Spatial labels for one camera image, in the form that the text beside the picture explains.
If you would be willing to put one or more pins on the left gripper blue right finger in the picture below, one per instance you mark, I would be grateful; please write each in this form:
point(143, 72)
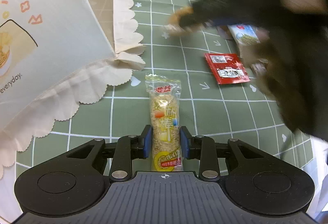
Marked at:
point(188, 146)

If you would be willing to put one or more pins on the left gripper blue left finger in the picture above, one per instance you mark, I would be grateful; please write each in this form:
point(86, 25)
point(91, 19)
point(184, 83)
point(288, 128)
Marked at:
point(142, 144)

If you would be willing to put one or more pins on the sesame rice bar packet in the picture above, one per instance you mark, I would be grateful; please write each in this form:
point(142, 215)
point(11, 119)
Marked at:
point(164, 96)

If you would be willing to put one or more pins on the round pastry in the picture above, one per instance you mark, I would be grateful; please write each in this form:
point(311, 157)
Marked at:
point(176, 24)

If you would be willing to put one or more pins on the blue seaweed snack bag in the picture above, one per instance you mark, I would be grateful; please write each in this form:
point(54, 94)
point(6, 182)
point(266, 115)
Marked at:
point(244, 35)

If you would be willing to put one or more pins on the small red sachet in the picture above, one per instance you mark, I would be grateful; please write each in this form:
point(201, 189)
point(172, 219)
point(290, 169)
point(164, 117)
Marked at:
point(227, 68)

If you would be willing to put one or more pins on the white mesh food cover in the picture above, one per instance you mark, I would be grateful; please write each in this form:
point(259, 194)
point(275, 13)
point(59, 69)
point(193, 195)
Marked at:
point(56, 55)

